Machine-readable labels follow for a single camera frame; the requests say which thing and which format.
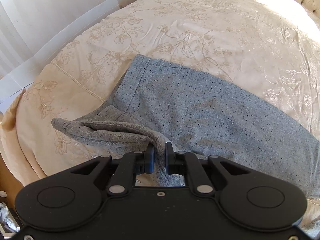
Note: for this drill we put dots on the cream embroidered bedspread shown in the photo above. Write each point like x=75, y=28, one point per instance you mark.
x=267, y=47

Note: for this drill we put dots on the blue-grey knit pants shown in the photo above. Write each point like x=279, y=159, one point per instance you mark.
x=156, y=102

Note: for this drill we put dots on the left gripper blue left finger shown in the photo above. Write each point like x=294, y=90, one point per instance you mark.
x=145, y=161

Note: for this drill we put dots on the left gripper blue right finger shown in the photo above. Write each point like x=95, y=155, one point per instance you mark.
x=174, y=160

